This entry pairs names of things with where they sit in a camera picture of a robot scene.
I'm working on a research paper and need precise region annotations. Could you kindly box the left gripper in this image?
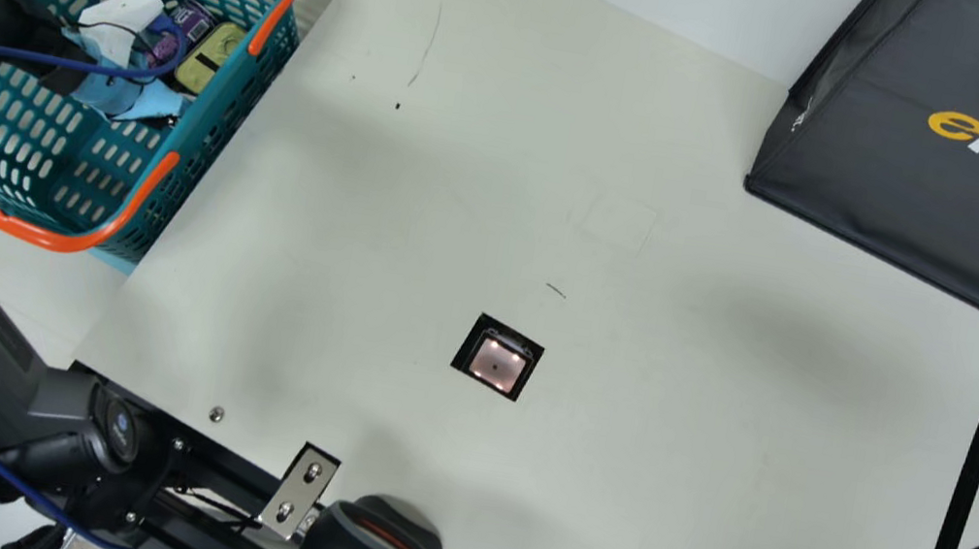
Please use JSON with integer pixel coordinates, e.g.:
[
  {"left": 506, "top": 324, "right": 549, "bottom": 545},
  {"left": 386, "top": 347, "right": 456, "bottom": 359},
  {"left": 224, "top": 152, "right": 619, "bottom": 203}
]
[{"left": 49, "top": 30, "right": 194, "bottom": 131}]

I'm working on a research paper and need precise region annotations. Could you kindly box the teal shopping basket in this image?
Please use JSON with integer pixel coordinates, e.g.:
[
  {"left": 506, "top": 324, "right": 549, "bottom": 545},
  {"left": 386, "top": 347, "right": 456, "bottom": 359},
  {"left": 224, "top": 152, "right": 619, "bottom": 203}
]
[{"left": 0, "top": 0, "right": 308, "bottom": 285}]

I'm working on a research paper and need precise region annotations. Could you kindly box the small square scanner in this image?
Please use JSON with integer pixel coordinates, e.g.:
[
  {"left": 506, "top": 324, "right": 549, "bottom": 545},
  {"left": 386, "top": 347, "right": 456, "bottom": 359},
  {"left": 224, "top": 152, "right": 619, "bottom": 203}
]
[{"left": 446, "top": 309, "right": 549, "bottom": 406}]

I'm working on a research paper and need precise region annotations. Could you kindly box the yellow rectangular tin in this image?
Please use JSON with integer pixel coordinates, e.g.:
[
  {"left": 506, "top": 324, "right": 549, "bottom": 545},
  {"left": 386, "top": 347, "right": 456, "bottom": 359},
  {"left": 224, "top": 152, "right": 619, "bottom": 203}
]
[{"left": 173, "top": 16, "right": 250, "bottom": 101}]

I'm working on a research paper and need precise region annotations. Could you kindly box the purple can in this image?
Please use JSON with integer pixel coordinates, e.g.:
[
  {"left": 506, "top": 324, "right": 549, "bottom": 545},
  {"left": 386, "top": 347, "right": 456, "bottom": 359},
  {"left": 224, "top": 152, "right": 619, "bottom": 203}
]
[{"left": 147, "top": 0, "right": 219, "bottom": 74}]

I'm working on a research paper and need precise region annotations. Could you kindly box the dark grey bag with straps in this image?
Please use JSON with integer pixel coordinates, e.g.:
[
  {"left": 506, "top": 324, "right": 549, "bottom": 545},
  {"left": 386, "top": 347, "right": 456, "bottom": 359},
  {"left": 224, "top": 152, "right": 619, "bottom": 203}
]
[{"left": 730, "top": 0, "right": 979, "bottom": 320}]

